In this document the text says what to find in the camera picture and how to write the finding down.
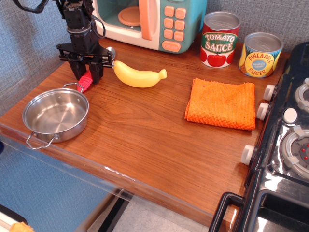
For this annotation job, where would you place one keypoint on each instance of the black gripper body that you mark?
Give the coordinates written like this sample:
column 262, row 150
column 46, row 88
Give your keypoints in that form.
column 85, row 47

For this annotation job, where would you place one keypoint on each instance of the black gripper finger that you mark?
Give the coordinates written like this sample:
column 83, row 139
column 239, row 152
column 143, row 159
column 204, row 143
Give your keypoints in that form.
column 96, row 70
column 77, row 68

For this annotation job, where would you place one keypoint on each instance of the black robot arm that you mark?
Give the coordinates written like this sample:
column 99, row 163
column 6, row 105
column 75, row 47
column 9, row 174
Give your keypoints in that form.
column 78, row 14

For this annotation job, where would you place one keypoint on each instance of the yellow toy banana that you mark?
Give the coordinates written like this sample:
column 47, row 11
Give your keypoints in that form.
column 136, row 78

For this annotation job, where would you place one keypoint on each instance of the silver metal pan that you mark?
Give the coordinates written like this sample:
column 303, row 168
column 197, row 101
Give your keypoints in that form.
column 56, row 116

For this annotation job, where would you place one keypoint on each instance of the teal toy microwave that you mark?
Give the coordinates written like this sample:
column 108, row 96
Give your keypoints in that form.
column 163, row 25

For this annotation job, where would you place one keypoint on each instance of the tomato sauce can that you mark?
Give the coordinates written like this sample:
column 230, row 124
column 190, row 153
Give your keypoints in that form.
column 219, row 38

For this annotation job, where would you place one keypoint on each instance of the orange folded cloth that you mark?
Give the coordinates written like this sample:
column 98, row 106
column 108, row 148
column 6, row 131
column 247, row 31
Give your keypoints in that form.
column 223, row 105

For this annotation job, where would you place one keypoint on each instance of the pineapple slices can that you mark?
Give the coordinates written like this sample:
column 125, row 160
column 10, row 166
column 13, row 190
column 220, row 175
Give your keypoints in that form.
column 260, row 54

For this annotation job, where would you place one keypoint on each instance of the white stove knob middle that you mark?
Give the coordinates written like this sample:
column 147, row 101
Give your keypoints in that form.
column 262, row 111

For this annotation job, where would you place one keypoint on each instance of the white stove knob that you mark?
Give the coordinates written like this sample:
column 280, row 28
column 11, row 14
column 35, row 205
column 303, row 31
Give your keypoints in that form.
column 268, row 93
column 247, row 154
column 262, row 111

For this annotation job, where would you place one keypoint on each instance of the white stove knob lower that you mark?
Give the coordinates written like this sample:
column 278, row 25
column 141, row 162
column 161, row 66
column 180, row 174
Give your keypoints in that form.
column 247, row 154

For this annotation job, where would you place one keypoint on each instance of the white stove knob upper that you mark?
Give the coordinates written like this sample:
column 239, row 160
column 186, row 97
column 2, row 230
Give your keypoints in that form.
column 268, row 93

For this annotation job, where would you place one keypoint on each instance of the black toy stove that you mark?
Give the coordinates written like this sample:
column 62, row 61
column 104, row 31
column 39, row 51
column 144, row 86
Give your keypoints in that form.
column 276, row 195

